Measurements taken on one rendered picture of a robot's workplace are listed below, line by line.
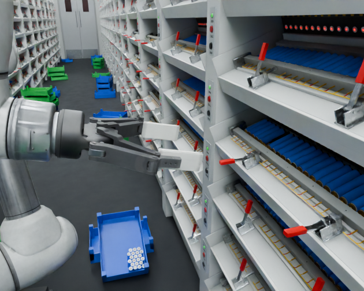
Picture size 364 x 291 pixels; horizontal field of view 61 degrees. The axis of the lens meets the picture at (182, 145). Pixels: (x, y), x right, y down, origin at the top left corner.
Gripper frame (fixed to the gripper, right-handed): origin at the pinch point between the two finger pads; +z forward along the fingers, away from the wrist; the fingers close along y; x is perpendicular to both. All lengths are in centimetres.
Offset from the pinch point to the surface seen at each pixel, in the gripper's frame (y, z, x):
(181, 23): -100, 23, 24
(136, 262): -60, 12, -77
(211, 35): -35.0, 14.3, 19.7
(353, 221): 16.7, 23.9, -3.6
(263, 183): -3.7, 21.4, -8.2
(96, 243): -87, -3, -88
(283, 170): -2.5, 24.1, -4.1
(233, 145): -23.8, 23.1, -7.0
